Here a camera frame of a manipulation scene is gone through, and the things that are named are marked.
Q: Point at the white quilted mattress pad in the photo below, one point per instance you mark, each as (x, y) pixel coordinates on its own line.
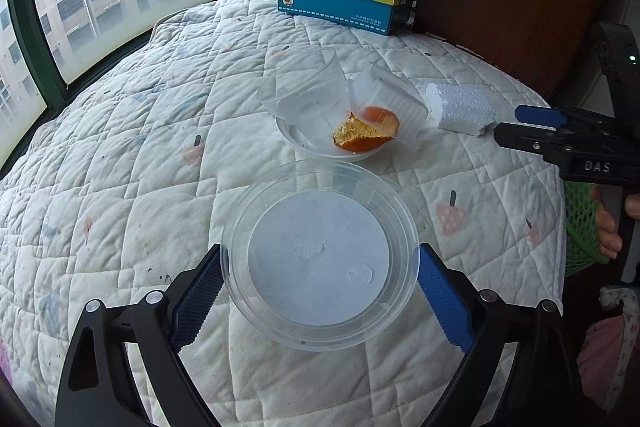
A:
(136, 179)

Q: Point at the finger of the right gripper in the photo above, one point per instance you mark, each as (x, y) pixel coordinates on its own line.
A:
(527, 139)
(540, 116)

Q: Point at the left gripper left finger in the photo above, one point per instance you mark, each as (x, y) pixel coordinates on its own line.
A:
(191, 295)

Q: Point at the white styrofoam block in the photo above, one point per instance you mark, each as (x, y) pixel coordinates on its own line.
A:
(461, 109)

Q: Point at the green plastic mesh basket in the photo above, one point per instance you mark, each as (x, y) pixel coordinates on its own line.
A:
(582, 248)

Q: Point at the clear round plastic lid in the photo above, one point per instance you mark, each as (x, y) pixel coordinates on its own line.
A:
(320, 255)

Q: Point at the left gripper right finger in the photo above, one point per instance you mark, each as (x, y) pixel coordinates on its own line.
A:
(452, 298)

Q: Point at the person right hand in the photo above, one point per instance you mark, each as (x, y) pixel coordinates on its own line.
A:
(610, 243)

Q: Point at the orange peel piece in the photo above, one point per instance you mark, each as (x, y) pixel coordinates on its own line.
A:
(356, 135)

